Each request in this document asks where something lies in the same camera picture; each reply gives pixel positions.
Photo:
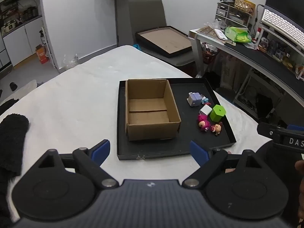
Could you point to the grey chair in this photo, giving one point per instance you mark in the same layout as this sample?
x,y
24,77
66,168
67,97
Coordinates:
x,y
144,14

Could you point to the small white cube toy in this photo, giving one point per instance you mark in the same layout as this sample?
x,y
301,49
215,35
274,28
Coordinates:
x,y
205,110

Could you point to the cardboard box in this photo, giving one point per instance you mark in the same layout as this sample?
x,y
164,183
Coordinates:
x,y
152,116

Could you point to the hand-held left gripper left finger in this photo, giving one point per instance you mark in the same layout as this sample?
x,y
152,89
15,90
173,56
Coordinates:
x,y
102,150

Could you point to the black fuzzy cloth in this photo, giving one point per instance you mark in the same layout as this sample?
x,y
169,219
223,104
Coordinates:
x,y
11,142

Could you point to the green plastic packet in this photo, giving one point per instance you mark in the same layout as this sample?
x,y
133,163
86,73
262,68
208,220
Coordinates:
x,y
238,34

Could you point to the green hexagonal toy box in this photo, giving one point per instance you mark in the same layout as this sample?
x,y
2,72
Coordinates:
x,y
217,112

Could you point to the small blue red figurine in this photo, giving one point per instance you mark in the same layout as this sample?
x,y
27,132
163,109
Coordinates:
x,y
206,101

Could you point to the orange box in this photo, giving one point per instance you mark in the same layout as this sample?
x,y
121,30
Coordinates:
x,y
42,54

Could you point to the white keyboard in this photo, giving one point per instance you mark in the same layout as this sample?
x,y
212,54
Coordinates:
x,y
282,23

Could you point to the white cabinet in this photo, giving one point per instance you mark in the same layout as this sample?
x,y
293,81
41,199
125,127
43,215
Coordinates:
x,y
19,45

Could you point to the pink hooded doll figurine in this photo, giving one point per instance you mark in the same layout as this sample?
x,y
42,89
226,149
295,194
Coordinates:
x,y
203,123

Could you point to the white phone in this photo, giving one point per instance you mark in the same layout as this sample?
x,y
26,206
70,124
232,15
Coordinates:
x,y
220,34

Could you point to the shallow black tray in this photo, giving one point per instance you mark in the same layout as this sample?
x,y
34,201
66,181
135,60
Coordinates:
x,y
190,135

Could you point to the black framed brown board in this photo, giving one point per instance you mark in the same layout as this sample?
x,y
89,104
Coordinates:
x,y
166,41

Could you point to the clear plastic bag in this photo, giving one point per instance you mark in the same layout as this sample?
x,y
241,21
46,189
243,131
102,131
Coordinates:
x,y
70,61

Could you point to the person's right hand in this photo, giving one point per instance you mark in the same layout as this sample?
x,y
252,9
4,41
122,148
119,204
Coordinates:
x,y
300,187

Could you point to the grey drawer organizer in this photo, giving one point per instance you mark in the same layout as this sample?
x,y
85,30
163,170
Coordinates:
x,y
228,13

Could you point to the purple and white toy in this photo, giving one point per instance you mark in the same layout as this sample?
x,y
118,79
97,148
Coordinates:
x,y
194,99

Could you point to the red basket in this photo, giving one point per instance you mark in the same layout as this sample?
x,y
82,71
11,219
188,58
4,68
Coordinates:
x,y
209,54

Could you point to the cluttered wall shelf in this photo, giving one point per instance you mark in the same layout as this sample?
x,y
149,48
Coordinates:
x,y
16,11

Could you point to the small black floor object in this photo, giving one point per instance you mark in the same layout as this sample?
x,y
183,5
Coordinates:
x,y
13,86

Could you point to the black and white desk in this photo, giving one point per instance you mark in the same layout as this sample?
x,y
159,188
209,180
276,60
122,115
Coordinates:
x,y
261,57

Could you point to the wicker basket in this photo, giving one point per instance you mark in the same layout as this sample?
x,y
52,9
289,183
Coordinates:
x,y
244,4

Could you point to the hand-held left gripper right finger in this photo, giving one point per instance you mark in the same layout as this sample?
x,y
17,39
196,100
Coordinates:
x,y
198,153

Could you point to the brown haired doll figurine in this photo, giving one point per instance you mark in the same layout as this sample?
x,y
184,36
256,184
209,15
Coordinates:
x,y
217,128

